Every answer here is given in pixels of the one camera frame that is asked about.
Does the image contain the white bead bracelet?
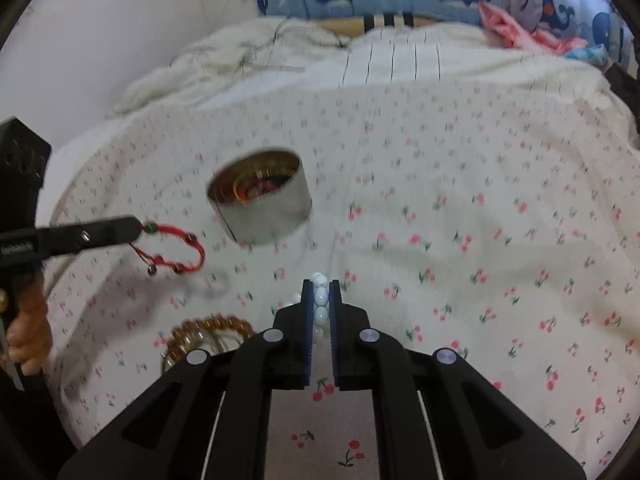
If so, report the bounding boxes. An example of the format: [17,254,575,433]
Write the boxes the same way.
[278,271,334,346]

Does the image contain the peach and pearl bead bracelet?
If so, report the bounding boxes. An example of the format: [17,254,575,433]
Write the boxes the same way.
[162,313,256,366]

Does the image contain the red string bracelet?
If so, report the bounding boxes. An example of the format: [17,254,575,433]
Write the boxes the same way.
[128,221,207,276]

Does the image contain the person's left hand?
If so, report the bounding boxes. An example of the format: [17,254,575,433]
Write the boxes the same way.
[6,273,52,376]

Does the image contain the round silver metal tin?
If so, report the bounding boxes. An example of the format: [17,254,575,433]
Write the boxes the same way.
[206,148,312,245]

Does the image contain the cherry print bed sheet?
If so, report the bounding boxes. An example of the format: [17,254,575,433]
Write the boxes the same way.
[47,82,639,479]

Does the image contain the white striped duvet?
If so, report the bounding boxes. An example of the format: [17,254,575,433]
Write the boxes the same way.
[110,18,630,117]

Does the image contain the striped tan pillow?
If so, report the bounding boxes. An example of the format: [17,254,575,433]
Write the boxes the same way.
[311,12,437,38]

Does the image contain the pink cloth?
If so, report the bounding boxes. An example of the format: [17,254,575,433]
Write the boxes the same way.
[478,1,588,56]

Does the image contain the black cable on duvet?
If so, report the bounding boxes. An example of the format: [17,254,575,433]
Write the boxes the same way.
[169,16,352,79]

